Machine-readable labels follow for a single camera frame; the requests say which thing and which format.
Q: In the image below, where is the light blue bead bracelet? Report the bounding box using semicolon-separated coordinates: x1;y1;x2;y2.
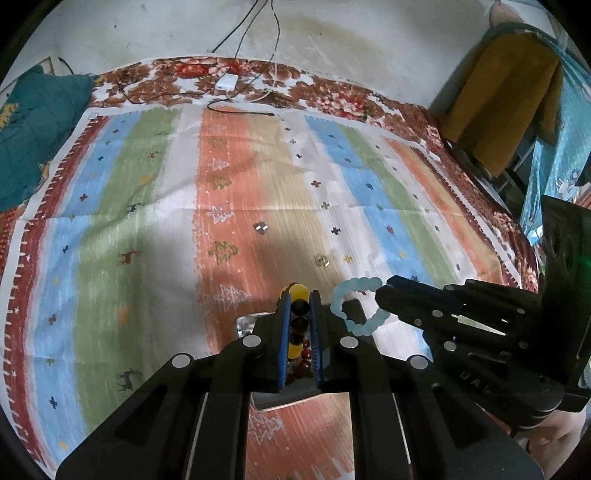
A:
330;276;391;337

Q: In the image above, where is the mustard yellow garment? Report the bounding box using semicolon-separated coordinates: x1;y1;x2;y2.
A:
441;32;565;178

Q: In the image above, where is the multicolour bead bracelet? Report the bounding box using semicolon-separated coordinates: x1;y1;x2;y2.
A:
279;282;313;363

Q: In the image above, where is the striped pastel mat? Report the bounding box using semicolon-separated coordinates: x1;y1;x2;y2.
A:
0;104;539;480

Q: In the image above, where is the light blue printed cloth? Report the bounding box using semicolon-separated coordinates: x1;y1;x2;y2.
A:
519;28;591;247

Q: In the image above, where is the white cable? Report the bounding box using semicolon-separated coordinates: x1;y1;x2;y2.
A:
233;0;283;104

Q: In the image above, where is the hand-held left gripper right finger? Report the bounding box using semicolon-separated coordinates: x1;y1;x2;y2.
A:
308;290;546;480

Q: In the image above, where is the person's right forearm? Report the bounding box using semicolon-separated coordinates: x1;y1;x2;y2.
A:
526;406;585;462

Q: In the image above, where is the white charger with cables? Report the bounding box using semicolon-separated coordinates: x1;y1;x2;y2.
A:
117;0;278;117

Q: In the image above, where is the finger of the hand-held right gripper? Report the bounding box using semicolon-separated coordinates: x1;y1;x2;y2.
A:
375;275;541;319
401;307;533;361

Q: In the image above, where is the dark metal rack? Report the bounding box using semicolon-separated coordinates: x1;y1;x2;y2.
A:
445;138;532;217

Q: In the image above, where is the red bead bracelet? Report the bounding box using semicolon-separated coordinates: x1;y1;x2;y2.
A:
286;339;315;384

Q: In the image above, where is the teal quilted blanket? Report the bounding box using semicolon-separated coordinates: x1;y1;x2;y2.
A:
0;65;95;212

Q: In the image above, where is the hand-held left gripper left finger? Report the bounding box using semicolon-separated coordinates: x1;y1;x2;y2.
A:
55;291;291;480

